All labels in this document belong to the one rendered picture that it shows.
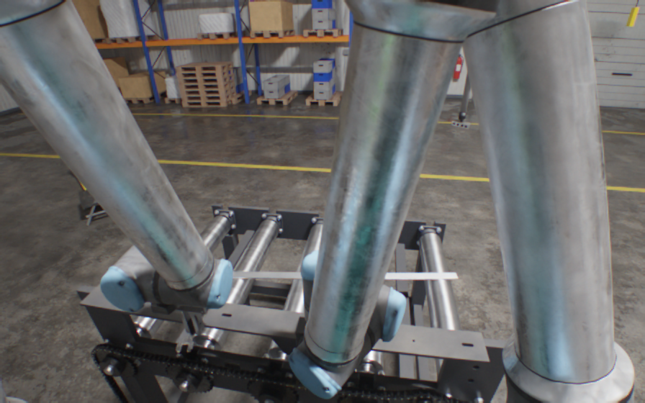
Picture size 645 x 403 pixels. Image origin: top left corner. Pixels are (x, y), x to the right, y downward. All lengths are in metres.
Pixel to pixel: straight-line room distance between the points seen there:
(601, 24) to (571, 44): 10.58
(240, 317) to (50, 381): 1.95
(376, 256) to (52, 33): 0.34
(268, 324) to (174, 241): 0.52
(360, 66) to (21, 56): 0.26
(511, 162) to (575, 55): 0.10
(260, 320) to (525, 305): 0.70
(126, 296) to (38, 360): 2.31
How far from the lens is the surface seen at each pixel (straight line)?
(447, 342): 0.96
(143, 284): 0.67
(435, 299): 1.44
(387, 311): 0.59
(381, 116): 0.26
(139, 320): 1.47
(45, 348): 3.02
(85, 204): 4.26
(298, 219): 1.88
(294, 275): 1.45
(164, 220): 0.47
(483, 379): 1.12
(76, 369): 2.76
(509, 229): 0.40
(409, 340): 0.94
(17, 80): 0.37
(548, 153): 0.36
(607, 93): 11.42
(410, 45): 0.24
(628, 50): 11.38
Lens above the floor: 1.90
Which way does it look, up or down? 29 degrees down
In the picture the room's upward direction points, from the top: 1 degrees counter-clockwise
